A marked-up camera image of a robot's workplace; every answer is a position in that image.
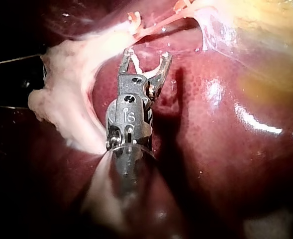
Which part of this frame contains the right arm instrument jaw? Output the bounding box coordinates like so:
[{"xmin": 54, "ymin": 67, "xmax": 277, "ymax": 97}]
[
  {"xmin": 118, "ymin": 47, "xmax": 135, "ymax": 75},
  {"xmin": 147, "ymin": 52, "xmax": 173, "ymax": 101}
]

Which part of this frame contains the right arm instrument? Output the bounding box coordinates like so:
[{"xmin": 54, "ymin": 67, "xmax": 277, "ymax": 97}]
[{"xmin": 105, "ymin": 74, "xmax": 154, "ymax": 151}]

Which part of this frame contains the white clip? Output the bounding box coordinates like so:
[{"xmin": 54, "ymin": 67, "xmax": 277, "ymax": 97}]
[
  {"xmin": 173, "ymin": 0, "xmax": 195, "ymax": 13},
  {"xmin": 127, "ymin": 11, "xmax": 144, "ymax": 34},
  {"xmin": 128, "ymin": 48, "xmax": 169, "ymax": 78}
]

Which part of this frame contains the thin tube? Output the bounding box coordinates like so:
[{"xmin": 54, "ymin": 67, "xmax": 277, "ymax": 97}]
[{"xmin": 133, "ymin": 9, "xmax": 199, "ymax": 40}]

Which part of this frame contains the dark red liver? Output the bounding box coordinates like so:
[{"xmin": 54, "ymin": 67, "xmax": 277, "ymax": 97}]
[{"xmin": 0, "ymin": 0, "xmax": 293, "ymax": 239}]

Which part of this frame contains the gallbladder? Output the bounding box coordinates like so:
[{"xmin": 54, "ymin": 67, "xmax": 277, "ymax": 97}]
[{"xmin": 200, "ymin": 0, "xmax": 293, "ymax": 100}]

